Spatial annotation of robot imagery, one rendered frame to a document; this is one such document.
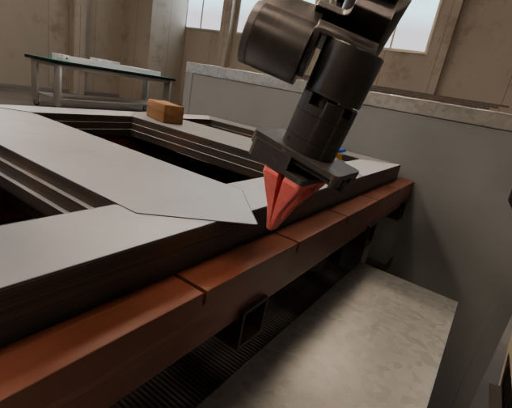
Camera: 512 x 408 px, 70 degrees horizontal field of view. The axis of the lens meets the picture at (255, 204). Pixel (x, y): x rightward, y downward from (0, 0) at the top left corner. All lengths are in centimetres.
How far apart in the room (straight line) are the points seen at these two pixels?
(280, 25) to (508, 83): 822
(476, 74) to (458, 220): 746
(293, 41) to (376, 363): 42
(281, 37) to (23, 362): 31
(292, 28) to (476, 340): 108
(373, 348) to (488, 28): 827
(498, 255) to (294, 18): 94
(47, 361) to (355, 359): 40
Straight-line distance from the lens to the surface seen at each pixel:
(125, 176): 51
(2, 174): 62
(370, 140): 118
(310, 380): 50
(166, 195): 45
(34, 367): 27
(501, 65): 856
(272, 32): 35
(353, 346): 58
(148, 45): 1088
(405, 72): 871
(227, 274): 37
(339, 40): 35
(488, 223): 115
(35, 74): 767
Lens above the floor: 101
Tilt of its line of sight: 18 degrees down
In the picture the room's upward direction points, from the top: 10 degrees clockwise
